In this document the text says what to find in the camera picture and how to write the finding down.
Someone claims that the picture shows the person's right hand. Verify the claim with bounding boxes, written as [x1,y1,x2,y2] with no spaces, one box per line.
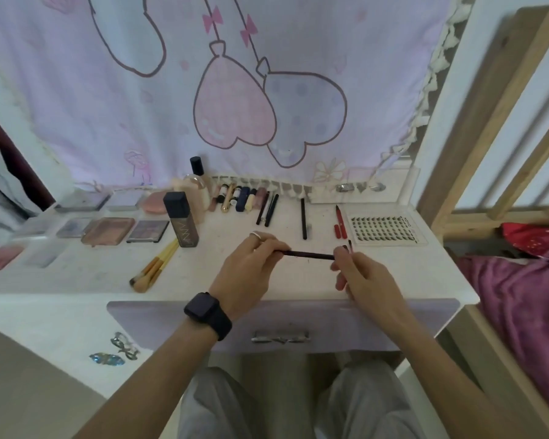
[330,245,417,332]

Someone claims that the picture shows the person's left hand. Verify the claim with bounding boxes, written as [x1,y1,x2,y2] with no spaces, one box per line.
[209,231,292,323]

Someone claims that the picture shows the false eyelash tray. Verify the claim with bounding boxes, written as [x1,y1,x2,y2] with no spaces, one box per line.
[347,214,429,247]

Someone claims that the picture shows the short black makeup pencil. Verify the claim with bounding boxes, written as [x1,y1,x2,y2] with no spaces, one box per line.
[279,248,337,262]

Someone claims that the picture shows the dark square foundation bottle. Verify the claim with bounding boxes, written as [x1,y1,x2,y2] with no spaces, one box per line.
[163,191,201,249]

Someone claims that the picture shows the yellow handled makeup brushes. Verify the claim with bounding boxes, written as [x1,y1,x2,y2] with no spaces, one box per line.
[134,241,180,294]

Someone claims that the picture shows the peach pump bottle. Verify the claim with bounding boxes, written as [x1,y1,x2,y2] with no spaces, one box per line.
[171,176,211,224]

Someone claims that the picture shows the purple drawer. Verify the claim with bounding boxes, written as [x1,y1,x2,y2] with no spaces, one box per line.
[106,298,461,355]

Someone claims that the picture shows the pink rounded compact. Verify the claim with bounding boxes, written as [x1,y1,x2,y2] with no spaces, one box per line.
[142,190,173,214]

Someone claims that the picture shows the foundation bottle black cap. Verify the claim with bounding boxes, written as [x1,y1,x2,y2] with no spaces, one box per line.
[190,155,211,193]

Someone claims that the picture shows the small grey square palette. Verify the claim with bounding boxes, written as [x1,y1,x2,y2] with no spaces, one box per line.
[105,190,148,212]

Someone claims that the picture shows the silver square palette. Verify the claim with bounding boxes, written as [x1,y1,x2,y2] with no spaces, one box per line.
[56,218,97,239]

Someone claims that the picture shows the clear square palette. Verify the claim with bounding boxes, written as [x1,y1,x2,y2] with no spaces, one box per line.
[23,241,67,269]

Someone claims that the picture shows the pink blush compact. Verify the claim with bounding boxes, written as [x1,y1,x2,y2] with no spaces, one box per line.
[0,245,26,272]

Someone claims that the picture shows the person's left forearm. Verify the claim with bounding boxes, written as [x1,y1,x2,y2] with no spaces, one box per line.
[73,322,220,439]

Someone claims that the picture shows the person's right forearm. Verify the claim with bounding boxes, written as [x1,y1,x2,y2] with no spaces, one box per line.
[391,315,549,439]

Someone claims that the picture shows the white dressing table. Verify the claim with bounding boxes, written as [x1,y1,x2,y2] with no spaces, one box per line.
[0,0,480,439]

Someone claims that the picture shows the black smartwatch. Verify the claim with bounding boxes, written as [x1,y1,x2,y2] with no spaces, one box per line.
[184,292,233,342]

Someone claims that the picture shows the purple bed sheet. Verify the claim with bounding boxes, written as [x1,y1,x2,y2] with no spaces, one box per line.
[455,255,549,426]

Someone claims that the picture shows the blue shiny cabinet sticker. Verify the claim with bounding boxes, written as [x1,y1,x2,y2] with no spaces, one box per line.
[89,352,126,367]

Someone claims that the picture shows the red floral pillow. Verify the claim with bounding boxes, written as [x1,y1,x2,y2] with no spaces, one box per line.
[501,222,549,270]

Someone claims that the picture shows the pink cartoon cloth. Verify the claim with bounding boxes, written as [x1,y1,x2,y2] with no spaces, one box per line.
[0,0,472,193]

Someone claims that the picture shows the white hanging garment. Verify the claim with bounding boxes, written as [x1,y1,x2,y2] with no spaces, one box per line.
[0,146,42,261]

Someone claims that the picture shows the dark red wooden door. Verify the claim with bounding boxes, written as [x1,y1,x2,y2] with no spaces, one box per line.
[0,102,56,213]

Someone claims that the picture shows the silver drawer handle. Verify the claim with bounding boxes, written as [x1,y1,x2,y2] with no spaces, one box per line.
[250,330,311,344]

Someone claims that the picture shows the wooden bed frame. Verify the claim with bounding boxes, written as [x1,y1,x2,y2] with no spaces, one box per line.
[416,4,549,439]

